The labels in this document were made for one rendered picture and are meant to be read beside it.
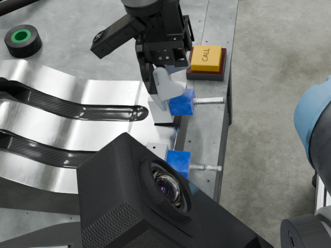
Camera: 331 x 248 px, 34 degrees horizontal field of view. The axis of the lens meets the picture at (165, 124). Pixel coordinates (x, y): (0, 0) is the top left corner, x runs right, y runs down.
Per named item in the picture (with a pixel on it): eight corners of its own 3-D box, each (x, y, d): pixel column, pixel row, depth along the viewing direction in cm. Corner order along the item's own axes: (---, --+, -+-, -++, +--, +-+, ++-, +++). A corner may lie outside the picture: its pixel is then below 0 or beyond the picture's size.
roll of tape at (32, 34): (15, 34, 133) (10, 23, 130) (45, 34, 132) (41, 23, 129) (5, 58, 128) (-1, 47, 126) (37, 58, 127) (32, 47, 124)
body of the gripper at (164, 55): (188, 71, 88) (172, 7, 80) (138, 74, 90) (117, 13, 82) (195, 42, 93) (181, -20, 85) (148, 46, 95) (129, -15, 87)
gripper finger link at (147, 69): (155, 98, 90) (144, 49, 86) (146, 98, 91) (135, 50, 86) (161, 85, 94) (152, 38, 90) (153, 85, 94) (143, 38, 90)
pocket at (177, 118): (183, 116, 105) (182, 104, 102) (180, 139, 102) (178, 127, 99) (161, 115, 106) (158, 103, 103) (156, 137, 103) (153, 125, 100)
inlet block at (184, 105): (227, 102, 99) (223, 79, 96) (224, 120, 96) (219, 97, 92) (159, 105, 103) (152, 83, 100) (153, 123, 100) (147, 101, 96)
